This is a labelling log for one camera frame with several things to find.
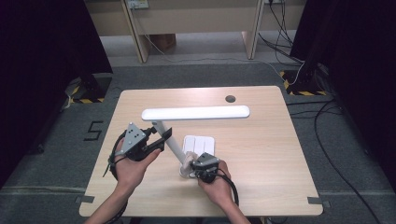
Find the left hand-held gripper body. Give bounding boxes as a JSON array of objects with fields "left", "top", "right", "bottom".
[{"left": 115, "top": 121, "right": 157, "bottom": 162}]

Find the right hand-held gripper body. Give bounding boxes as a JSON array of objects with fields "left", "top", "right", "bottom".
[{"left": 194, "top": 152, "right": 220, "bottom": 184}]

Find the white desk lamp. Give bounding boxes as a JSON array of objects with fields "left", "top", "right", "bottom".
[{"left": 141, "top": 105, "right": 251, "bottom": 179}]

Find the person's right hand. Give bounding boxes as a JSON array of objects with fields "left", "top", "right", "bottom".
[{"left": 198, "top": 160, "right": 233, "bottom": 207}]

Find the person's left hand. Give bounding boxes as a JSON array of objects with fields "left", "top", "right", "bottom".
[{"left": 114, "top": 148, "right": 163, "bottom": 195}]

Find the black stand base striped tape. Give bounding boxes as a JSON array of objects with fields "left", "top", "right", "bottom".
[
  {"left": 64, "top": 73, "right": 113, "bottom": 105},
  {"left": 279, "top": 60, "right": 328, "bottom": 97}
]

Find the grey tape piece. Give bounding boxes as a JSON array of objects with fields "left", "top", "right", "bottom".
[
  {"left": 307, "top": 196, "right": 332, "bottom": 209},
  {"left": 74, "top": 195, "right": 95, "bottom": 204}
]

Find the brown cardboard box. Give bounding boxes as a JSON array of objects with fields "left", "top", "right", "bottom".
[{"left": 148, "top": 33, "right": 177, "bottom": 52}]

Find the beige wooden desk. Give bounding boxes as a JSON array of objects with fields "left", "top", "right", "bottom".
[{"left": 84, "top": 0, "right": 307, "bottom": 64}]

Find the black curtain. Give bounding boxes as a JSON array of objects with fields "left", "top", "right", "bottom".
[
  {"left": 289, "top": 0, "right": 396, "bottom": 190},
  {"left": 0, "top": 0, "right": 114, "bottom": 188}
]

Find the left hand-held gripper black cable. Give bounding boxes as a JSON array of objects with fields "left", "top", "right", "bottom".
[{"left": 103, "top": 130, "right": 129, "bottom": 224}]

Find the hand-held gripper black cable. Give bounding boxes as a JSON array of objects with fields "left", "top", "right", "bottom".
[
  {"left": 103, "top": 130, "right": 129, "bottom": 224},
  {"left": 216, "top": 169, "right": 240, "bottom": 207}
]

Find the right hand-held gripper black cable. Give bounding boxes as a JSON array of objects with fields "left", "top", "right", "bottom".
[{"left": 216, "top": 169, "right": 240, "bottom": 207}]

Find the white floor cable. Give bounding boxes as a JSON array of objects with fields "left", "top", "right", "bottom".
[{"left": 134, "top": 7, "right": 306, "bottom": 87}]

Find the long black floor cable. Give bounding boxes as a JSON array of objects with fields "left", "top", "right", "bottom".
[{"left": 313, "top": 99, "right": 382, "bottom": 224}]

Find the white wall socket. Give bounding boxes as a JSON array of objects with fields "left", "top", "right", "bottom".
[{"left": 125, "top": 0, "right": 149, "bottom": 9}]

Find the bundle of black cables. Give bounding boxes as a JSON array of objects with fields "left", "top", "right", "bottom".
[{"left": 258, "top": 0, "right": 304, "bottom": 64}]

